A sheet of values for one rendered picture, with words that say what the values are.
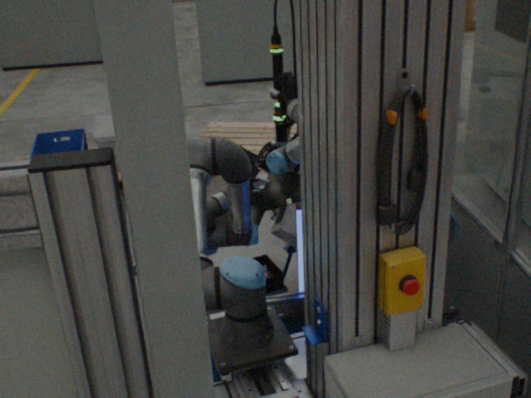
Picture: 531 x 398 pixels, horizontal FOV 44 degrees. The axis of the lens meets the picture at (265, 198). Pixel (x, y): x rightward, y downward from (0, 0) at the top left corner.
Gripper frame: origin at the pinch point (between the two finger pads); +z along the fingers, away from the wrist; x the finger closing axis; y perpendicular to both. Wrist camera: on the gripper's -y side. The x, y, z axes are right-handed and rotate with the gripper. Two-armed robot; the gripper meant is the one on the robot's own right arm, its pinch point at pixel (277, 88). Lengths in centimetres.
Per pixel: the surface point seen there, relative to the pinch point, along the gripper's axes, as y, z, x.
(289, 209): 45.5, -8.0, 0.2
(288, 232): 52, -14, -3
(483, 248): 60, -41, 64
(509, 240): 47, -59, 61
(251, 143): 136, 293, 73
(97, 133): 104, 286, -54
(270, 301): 64, -37, -19
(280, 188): 31.9, -16.5, -5.9
